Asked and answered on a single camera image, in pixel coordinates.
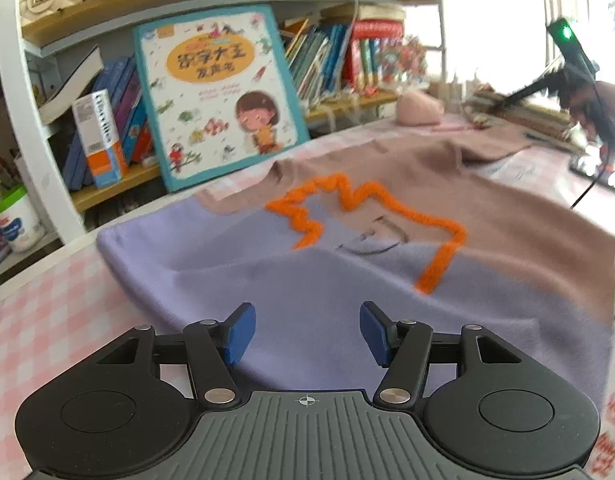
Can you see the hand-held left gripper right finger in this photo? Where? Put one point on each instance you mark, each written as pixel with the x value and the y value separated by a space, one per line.
pixel 372 332

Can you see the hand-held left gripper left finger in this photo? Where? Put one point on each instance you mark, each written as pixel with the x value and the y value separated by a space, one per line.
pixel 240 332

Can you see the purple and brown sweater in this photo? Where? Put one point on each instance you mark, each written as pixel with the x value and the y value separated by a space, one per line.
pixel 337 310

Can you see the stack of notebooks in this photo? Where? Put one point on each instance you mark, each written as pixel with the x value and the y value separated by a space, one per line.
pixel 527 115

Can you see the colourful bead ornaments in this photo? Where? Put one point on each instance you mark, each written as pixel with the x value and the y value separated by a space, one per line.
pixel 407 62

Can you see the pink plush toy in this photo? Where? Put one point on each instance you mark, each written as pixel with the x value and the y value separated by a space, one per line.
pixel 417 110

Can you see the pink checked tablecloth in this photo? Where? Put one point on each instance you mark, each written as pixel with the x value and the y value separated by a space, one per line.
pixel 47 320

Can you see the thick red book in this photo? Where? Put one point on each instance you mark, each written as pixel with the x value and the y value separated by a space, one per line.
pixel 380 29

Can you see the row of thick hardback books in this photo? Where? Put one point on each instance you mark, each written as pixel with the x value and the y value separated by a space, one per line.
pixel 367 65

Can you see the flat beige box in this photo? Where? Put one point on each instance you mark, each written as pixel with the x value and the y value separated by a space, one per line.
pixel 362 12

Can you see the children's picture book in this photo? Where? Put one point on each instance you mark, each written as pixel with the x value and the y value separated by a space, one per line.
pixel 212 110

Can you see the white and orange box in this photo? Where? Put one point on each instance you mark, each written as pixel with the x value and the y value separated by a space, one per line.
pixel 100 145

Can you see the white jar with green lid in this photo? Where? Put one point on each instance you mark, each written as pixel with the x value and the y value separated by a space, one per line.
pixel 17 225

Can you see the row of thin picture books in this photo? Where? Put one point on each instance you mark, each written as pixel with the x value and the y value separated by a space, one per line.
pixel 317 60

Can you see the row of blue books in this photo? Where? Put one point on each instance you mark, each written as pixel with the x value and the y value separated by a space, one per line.
pixel 122 105

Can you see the bunch of pens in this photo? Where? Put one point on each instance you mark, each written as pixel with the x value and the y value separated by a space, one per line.
pixel 2 175

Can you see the white wooden bookshelf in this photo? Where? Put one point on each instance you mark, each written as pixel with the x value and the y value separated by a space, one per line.
pixel 17 110

